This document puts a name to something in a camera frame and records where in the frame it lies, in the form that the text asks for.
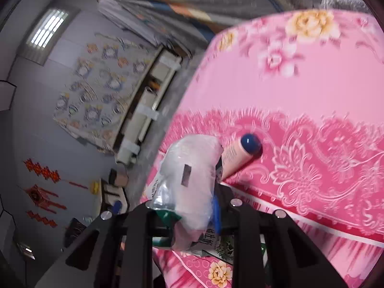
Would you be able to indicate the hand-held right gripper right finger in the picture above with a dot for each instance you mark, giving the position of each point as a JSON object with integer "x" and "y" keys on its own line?
{"x": 217, "y": 216}

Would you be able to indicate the cartoon printed board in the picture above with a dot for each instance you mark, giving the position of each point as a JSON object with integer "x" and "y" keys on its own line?
{"x": 99, "y": 90}

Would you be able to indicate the window blind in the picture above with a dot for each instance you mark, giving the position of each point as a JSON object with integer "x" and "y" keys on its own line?
{"x": 46, "y": 31}

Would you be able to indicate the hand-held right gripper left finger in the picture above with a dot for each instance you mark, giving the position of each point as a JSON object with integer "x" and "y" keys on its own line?
{"x": 138, "y": 246}

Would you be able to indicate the grey quilted sofa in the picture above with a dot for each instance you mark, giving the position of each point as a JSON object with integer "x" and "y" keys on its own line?
{"x": 342, "y": 4}

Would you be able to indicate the green tissue packet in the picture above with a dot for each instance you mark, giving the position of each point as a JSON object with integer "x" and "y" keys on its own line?
{"x": 192, "y": 192}

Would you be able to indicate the striped cloth cover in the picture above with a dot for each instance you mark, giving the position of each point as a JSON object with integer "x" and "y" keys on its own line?
{"x": 180, "y": 12}

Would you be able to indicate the pink bottle with blue cap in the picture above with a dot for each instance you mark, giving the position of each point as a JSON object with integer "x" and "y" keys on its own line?
{"x": 237, "y": 159}

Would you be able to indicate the red paper wall cutout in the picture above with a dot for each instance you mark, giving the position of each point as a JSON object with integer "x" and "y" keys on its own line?
{"x": 42, "y": 219}
{"x": 42, "y": 171}

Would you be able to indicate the red knot wall ornament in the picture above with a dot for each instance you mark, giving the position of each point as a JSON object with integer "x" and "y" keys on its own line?
{"x": 37, "y": 196}

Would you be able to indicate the small yellow object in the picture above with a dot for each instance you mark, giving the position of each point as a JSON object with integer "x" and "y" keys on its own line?
{"x": 96, "y": 186}

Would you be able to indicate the white low cabinet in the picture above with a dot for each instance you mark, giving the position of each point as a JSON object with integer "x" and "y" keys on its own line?
{"x": 150, "y": 111}

